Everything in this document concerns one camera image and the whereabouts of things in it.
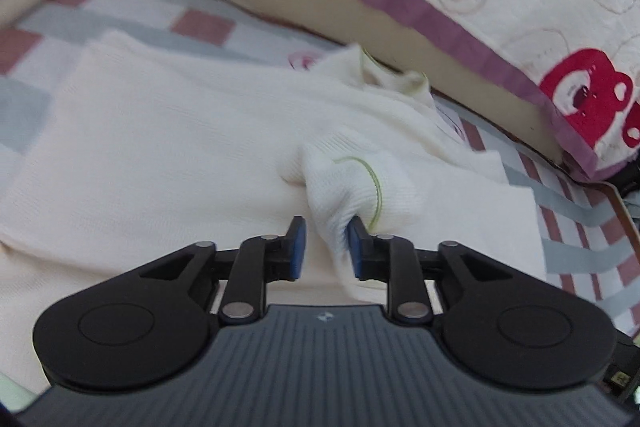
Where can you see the white knit garment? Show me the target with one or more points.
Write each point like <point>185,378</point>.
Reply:
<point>146,151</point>

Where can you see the checkered pink grey bed sheet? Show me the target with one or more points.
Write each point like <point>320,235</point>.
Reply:
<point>589,241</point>

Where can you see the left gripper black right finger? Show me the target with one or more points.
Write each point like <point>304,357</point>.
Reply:
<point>392,260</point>

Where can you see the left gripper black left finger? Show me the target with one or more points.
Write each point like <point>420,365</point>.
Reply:
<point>258,261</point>

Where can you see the beige mattress edge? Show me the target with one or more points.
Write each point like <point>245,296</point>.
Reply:
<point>347,21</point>

